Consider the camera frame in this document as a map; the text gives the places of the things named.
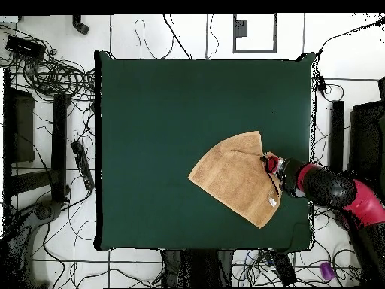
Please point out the dark grey square plate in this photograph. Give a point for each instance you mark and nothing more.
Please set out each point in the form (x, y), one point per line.
(240, 28)

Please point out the long black power strip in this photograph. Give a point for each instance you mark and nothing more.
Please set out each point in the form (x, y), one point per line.
(82, 165)

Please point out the black rectangular box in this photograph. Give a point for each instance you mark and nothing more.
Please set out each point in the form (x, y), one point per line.
(25, 46)

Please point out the purple object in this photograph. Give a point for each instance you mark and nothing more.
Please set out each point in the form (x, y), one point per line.
(327, 271)

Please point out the grey rectangular frame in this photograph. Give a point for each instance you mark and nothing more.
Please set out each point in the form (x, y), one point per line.
(234, 45)

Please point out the wide black power strip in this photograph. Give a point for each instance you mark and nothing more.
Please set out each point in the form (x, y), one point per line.
(284, 268)

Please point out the black plug adapter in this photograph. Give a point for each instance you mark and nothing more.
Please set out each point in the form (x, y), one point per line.
(321, 84)

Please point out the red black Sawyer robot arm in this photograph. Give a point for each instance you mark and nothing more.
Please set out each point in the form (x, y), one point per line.
(328, 186)

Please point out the black angled object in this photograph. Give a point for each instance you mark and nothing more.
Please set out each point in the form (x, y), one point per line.
(80, 26)

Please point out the grey chair base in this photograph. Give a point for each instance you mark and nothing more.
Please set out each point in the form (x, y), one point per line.
(45, 210)

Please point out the dark green table cloth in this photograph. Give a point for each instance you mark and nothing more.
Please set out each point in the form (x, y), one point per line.
(150, 120)

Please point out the black stand bar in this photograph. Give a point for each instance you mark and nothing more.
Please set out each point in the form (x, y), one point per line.
(337, 135)
(58, 144)

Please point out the tan terry towel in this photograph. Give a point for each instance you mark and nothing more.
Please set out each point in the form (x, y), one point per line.
(234, 180)

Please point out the black cabinet panel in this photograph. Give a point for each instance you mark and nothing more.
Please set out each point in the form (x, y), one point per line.
(24, 126)
(367, 138)

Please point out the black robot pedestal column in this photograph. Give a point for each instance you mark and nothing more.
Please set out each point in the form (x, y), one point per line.
(198, 268)

